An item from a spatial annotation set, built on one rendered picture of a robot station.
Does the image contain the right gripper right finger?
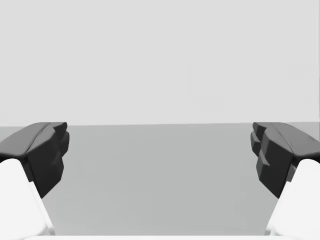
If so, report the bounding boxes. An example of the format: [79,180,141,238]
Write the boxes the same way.
[250,121,320,237]

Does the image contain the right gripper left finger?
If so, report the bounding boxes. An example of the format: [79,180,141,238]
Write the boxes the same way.
[0,121,71,237]

